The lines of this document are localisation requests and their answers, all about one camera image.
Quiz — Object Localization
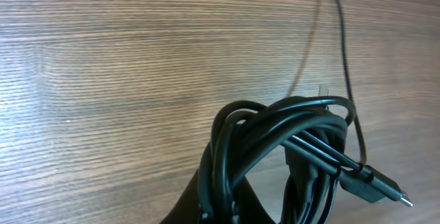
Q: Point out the black USB cable bundle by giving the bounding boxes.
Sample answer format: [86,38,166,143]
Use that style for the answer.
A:
[197,0,414,224]

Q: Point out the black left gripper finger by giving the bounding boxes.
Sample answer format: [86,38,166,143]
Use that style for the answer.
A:
[160,170,275,224]

